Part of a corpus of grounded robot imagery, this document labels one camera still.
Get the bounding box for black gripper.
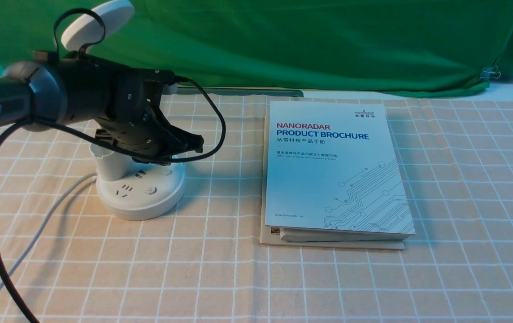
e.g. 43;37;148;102
95;71;204;164

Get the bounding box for white desk lamp socket base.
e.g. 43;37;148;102
61;0;186;221

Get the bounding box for beige booklet under brochure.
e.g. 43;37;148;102
260;117;405;250

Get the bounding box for grey metal bar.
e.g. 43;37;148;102
174;87;304;98

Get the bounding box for white Nanoradar product brochure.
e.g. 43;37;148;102
264;101;416;242

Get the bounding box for green backdrop cloth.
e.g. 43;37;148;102
0;0;513;98

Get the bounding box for beige checkered tablecloth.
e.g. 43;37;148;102
12;96;513;323

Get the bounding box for metal binder clip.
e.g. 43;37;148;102
478;65;502;82

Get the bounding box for white lamp power cable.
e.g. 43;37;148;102
0;174;98;323

